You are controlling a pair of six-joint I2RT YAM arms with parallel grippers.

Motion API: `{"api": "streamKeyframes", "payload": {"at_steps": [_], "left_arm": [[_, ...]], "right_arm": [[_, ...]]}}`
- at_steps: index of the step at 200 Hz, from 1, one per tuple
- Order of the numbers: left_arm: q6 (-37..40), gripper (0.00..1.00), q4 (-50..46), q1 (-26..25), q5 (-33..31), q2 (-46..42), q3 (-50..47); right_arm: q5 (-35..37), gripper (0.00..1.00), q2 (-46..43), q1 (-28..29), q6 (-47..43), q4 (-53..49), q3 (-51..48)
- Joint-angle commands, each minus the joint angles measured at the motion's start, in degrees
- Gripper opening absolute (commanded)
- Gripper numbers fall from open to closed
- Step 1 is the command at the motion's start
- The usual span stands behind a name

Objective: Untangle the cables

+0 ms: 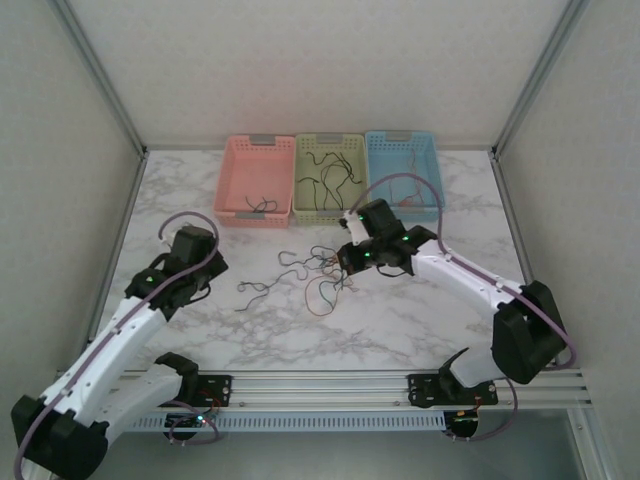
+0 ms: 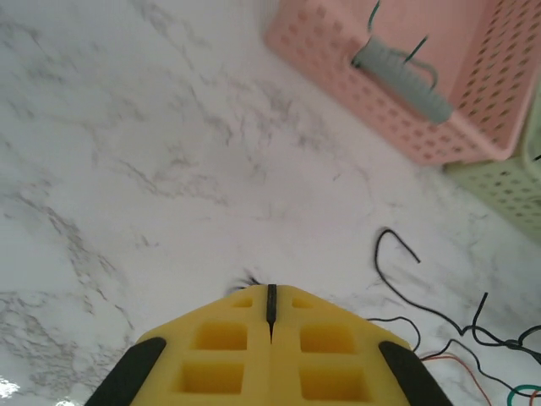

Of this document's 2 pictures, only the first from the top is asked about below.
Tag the green plastic basket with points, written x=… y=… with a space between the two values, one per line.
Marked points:
x=330 y=145

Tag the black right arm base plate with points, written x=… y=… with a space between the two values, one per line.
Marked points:
x=422 y=390

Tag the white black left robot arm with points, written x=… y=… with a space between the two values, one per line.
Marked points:
x=115 y=345

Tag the wide aluminium extrusion rail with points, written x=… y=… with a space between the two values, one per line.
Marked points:
x=320 y=387

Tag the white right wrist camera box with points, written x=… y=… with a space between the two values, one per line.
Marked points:
x=356 y=231

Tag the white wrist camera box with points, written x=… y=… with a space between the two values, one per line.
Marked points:
x=167 y=240
x=356 y=231

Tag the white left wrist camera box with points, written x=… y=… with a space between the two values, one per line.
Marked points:
x=167 y=240

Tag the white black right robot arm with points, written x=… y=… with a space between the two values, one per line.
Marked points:
x=465 y=272

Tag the pink plastic basket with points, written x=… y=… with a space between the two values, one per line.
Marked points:
x=252 y=170

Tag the aluminium frame post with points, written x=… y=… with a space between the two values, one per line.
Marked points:
x=101 y=75
x=540 y=75

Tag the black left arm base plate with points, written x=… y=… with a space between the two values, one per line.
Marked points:
x=220 y=390

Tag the thin aluminium table edge rail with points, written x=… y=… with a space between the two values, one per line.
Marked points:
x=126 y=210
x=508 y=210

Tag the blue plastic basket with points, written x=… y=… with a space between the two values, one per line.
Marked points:
x=385 y=160

